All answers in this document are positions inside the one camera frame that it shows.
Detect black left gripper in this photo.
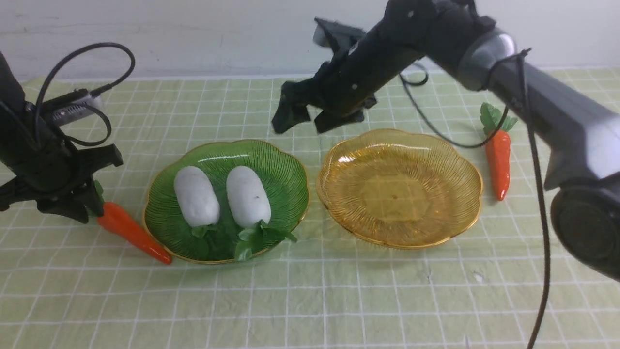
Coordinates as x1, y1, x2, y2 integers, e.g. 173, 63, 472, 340
0, 104, 123, 224

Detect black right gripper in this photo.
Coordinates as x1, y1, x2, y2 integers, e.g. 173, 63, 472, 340
271, 0, 436, 134

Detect orange toy carrot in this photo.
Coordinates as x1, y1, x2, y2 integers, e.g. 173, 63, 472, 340
93, 180, 172, 265
480, 102, 518, 201

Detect white toy radish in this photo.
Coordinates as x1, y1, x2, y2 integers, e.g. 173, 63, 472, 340
173, 166, 220, 238
226, 166, 297, 262

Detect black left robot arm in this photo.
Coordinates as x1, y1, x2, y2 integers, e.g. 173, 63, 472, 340
0, 58, 124, 223

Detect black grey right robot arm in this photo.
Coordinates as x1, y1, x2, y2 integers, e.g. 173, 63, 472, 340
272, 0, 620, 280

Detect amber glass plate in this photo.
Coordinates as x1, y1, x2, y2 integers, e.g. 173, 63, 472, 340
316, 128, 483, 250

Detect green checkered tablecloth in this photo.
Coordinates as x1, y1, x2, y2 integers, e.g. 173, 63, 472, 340
0, 68, 620, 349

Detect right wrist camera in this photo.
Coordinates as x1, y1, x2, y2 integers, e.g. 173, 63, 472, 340
312, 17, 366, 60

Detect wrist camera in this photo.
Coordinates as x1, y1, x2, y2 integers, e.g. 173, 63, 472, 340
312, 17, 366, 60
41, 88, 103, 127

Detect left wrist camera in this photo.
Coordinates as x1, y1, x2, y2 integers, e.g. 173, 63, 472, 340
41, 88, 103, 127

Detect black left camera cable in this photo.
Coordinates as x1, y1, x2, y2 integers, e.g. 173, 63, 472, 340
33, 42, 136, 147

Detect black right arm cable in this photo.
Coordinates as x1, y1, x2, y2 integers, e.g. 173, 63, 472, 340
398, 48, 552, 349

